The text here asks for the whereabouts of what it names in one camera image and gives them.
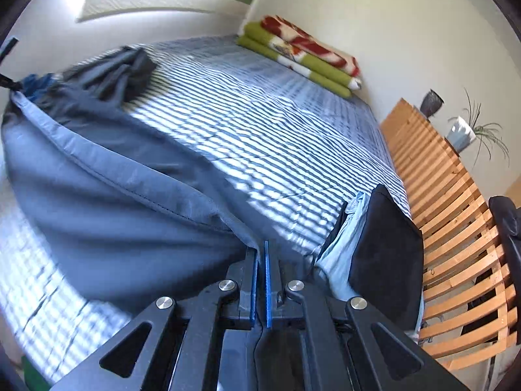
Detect striped bed quilt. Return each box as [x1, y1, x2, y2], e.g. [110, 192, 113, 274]
[0, 35, 412, 375]

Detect light blue folded garment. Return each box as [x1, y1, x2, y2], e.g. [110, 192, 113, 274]
[313, 191, 372, 303]

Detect wooden slatted bed rail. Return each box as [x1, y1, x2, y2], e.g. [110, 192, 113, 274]
[380, 98, 521, 372]

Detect blue cloth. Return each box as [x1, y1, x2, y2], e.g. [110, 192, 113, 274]
[21, 72, 55, 100]

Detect grey knit jacket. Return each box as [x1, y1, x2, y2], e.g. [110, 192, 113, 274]
[67, 46, 159, 104]

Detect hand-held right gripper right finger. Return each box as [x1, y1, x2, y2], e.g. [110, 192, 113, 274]
[264, 240, 469, 391]

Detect thin black folded garment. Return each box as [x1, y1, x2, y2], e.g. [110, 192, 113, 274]
[311, 208, 351, 271]

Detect dark grey pants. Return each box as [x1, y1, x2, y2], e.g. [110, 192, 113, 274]
[0, 77, 265, 308]

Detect red floral folded blanket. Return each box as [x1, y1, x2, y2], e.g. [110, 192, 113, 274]
[260, 15, 361, 79]

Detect green folded quilt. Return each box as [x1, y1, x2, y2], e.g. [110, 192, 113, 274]
[236, 22, 364, 99]

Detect wooden door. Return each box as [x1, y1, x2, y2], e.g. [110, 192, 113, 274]
[502, 179, 521, 206]

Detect black chair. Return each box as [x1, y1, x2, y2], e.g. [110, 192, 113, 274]
[487, 195, 521, 290]

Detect green cloth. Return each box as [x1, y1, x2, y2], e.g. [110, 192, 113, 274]
[20, 356, 55, 389]

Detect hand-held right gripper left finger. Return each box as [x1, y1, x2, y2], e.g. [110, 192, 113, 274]
[51, 248, 261, 391]

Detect potted plant in white pot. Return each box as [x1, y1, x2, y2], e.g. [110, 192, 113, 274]
[447, 87, 511, 168]

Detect dark ceramic vase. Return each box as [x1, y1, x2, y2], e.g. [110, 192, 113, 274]
[419, 89, 445, 119]

